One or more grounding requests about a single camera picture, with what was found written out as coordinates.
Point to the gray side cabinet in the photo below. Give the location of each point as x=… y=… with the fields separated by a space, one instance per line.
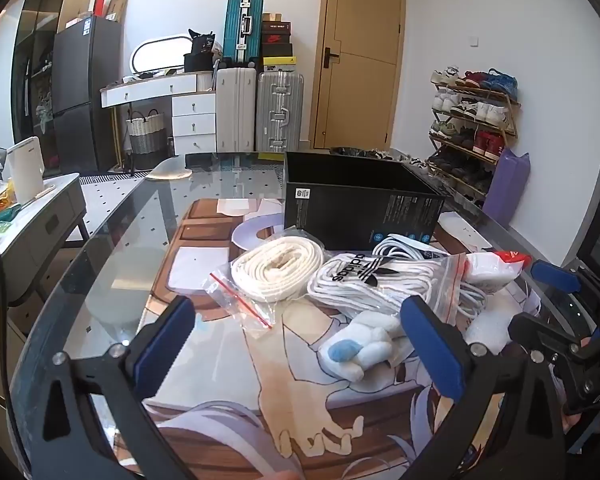
x=40 y=230

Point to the brown cardboard box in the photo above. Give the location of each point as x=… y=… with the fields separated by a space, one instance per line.
x=118 y=5

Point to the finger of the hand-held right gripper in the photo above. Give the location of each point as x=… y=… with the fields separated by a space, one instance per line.
x=555 y=276
x=535 y=331

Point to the loose shoes on floor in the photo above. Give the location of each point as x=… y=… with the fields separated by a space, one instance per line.
x=380 y=154

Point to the white suitcase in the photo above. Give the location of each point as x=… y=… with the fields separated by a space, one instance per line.
x=236 y=110

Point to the yellow and black shoe box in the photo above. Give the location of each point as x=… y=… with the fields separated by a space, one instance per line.
x=279 y=64

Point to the white and blue plush toy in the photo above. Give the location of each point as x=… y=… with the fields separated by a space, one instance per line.
x=360 y=350

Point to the white and red cloth bundle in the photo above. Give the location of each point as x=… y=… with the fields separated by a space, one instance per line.
x=500 y=266

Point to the flat white paper packet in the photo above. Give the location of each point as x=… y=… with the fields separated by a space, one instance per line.
x=485 y=332

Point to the white dresser desk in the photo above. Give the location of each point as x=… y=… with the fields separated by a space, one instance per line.
x=192 y=110

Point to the collection of assorted shoes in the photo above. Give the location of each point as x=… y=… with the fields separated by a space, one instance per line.
x=480 y=112

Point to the black shoe box red logo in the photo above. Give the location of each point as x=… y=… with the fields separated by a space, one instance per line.
x=276 y=39

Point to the white chair back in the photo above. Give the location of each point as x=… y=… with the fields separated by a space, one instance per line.
x=170 y=167

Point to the oval mirror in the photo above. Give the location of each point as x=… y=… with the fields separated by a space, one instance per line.
x=160 y=55

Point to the purple bag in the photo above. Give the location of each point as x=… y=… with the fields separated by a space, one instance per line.
x=505 y=190

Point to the black bag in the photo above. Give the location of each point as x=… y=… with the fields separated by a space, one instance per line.
x=200 y=52

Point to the teal suitcase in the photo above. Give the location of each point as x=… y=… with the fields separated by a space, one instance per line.
x=242 y=30

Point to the red paper bag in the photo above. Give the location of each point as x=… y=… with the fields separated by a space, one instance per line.
x=100 y=4

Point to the black refrigerator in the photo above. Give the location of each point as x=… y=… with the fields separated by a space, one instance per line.
x=85 y=85

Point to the woven basket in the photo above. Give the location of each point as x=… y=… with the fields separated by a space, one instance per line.
x=147 y=140

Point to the black white patterned rug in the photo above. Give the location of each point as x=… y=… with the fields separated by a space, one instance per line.
x=107 y=178

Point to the brown shoe box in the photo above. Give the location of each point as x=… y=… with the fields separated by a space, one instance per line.
x=275 y=17

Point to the black cardboard box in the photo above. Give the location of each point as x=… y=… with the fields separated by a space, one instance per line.
x=330 y=210

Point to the black shoe box white print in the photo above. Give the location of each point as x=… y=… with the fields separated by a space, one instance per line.
x=276 y=27

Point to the bagged white printed socks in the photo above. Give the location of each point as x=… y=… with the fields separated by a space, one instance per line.
x=360 y=280

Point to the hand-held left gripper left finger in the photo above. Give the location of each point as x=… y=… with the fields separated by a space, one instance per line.
x=165 y=340

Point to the silver suitcase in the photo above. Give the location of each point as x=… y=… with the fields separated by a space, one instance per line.
x=280 y=110

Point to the plain black shoe box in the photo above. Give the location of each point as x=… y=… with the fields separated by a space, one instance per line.
x=277 y=51

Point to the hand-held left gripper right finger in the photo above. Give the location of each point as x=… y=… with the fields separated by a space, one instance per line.
x=430 y=350

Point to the metal shoe rack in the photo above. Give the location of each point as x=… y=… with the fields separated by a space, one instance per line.
x=467 y=157

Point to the white kettle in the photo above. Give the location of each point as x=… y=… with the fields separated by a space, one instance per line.
x=25 y=170

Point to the wooden door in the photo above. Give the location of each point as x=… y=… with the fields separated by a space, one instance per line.
x=360 y=85

